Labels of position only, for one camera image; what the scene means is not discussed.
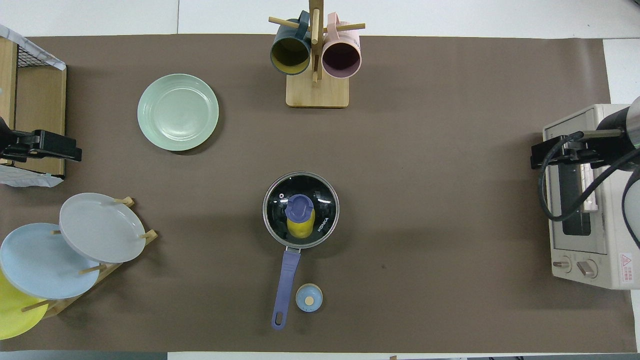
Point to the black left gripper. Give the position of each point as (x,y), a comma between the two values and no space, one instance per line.
(20,146)

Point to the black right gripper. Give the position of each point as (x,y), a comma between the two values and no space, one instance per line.
(612,145)

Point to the glass pot lid blue knob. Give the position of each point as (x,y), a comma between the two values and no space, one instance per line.
(280,192)

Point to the yellow lemon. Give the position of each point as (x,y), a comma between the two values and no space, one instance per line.
(300,231)

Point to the grey plate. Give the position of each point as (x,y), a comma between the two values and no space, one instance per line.
(100,227)

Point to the light blue plate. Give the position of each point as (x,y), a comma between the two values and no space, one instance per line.
(40,260)

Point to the light green plate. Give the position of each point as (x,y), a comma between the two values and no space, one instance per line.
(177,112)

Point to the wooden plate rack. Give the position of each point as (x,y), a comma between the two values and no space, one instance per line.
(60,305)

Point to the yellow plate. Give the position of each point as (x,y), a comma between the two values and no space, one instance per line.
(15,315)

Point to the white patterned cloth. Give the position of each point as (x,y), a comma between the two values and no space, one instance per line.
(35,50)
(25,179)

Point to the beige toaster oven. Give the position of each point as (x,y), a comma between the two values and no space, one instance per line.
(617,225)

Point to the brown paper table mat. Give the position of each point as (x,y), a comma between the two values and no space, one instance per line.
(425,200)

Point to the pink mug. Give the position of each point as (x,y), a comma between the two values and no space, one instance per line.
(341,57)

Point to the wooden mug tree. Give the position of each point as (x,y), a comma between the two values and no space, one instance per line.
(317,95)

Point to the dark teal mug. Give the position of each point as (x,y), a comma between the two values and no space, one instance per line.
(290,52)

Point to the round blue kitchen timer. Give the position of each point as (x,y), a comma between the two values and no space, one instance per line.
(309,298)

